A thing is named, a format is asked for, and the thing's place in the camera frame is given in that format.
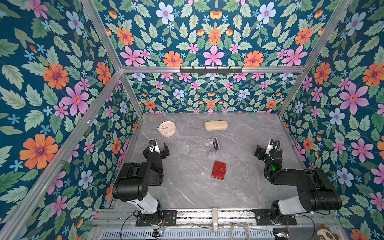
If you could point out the beige glasses case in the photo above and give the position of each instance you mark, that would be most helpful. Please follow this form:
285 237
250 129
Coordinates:
216 125

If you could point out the black hook bar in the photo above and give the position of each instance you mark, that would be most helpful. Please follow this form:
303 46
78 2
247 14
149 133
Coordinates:
211 70

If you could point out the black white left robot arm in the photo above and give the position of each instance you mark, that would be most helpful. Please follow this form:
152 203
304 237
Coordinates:
134 179

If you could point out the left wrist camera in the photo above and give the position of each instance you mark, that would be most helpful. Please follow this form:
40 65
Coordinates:
154 146

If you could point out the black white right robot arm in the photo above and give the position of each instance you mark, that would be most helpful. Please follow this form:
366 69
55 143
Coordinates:
314 190

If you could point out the pink round alarm clock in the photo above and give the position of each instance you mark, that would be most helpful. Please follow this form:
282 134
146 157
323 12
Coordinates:
167 129

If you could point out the white vent grille strip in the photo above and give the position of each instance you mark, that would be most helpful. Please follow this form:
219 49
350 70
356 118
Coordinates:
188 234

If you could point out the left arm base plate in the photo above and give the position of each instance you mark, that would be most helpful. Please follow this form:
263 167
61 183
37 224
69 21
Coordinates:
158 219

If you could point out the clear acrylic card stand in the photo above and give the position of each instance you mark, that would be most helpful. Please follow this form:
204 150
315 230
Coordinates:
212 146

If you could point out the red leather card holder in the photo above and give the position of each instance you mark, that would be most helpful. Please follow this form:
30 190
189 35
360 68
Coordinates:
219 170

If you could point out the white rail clip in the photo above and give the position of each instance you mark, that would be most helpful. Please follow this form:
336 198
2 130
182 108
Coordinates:
215 220

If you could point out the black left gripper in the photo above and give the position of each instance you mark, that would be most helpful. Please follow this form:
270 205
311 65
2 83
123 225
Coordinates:
163 153

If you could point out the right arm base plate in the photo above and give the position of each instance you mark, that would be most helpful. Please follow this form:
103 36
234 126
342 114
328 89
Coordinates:
267 218

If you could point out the plush panda toy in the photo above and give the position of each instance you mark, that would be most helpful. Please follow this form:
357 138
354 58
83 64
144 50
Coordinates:
324 233

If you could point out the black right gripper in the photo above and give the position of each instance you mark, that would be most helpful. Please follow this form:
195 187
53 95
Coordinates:
263 153

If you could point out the aluminium front rail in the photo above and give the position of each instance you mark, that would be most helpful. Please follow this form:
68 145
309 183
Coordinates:
202 219

